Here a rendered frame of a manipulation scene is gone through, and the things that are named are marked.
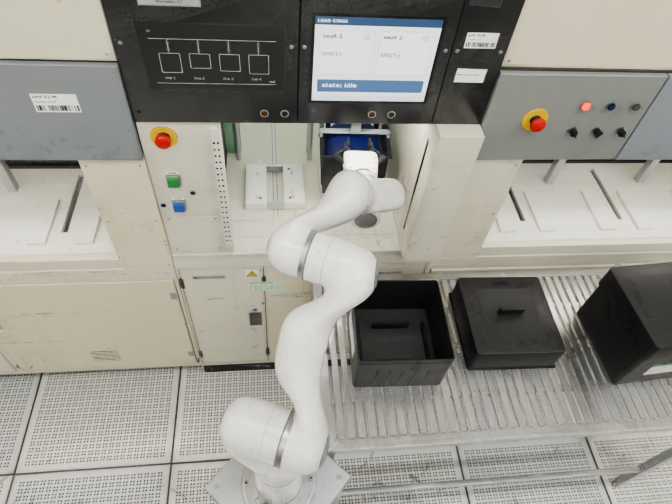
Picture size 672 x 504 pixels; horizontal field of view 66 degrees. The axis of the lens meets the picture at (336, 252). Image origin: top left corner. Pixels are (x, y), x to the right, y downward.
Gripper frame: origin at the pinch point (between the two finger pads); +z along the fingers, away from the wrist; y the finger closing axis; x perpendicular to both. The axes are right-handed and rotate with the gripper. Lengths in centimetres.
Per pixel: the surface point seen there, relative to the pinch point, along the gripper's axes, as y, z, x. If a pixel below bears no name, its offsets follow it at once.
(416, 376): 17, -60, -37
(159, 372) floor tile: -79, -19, -119
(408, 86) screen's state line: 7.5, -16.2, 31.8
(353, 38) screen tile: -7.2, -17.1, 43.7
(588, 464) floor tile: 110, -62, -120
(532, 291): 60, -31, -34
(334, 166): -6.4, 3.1, -12.2
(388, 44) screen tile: 0.9, -16.6, 42.5
